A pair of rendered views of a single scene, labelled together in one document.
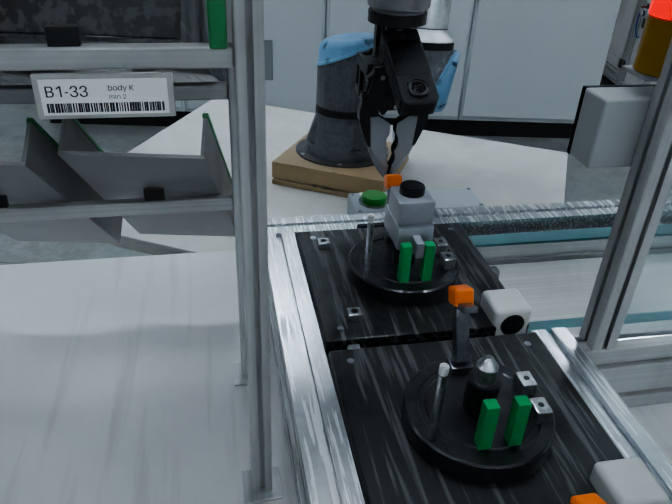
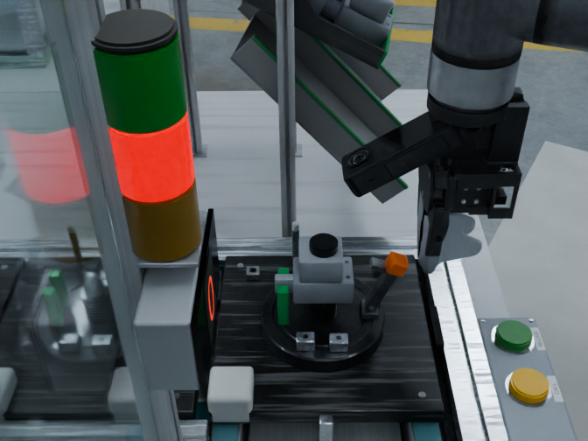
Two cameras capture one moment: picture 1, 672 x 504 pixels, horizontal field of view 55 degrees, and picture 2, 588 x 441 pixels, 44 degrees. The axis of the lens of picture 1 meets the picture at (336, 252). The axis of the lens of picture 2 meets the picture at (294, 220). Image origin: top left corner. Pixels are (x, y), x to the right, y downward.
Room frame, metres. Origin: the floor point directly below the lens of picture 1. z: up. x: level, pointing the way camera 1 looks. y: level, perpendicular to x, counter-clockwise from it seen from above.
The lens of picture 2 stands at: (0.78, -0.65, 1.58)
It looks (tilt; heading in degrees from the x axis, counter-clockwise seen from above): 39 degrees down; 103
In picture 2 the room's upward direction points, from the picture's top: 1 degrees counter-clockwise
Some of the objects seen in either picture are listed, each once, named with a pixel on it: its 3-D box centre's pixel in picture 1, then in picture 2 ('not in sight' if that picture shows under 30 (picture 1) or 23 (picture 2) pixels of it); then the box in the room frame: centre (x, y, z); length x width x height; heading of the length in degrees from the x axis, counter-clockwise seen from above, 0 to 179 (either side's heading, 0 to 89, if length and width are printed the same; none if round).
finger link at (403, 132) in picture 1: (396, 139); (451, 247); (0.81, -0.07, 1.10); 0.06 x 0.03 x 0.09; 12
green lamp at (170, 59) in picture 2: not in sight; (139, 75); (0.61, -0.30, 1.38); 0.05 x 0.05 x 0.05
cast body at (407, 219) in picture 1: (412, 215); (313, 266); (0.67, -0.09, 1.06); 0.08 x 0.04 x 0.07; 12
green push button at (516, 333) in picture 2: (373, 200); (513, 338); (0.90, -0.06, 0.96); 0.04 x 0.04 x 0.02
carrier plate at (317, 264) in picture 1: (401, 278); (322, 330); (0.69, -0.09, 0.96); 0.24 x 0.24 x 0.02; 12
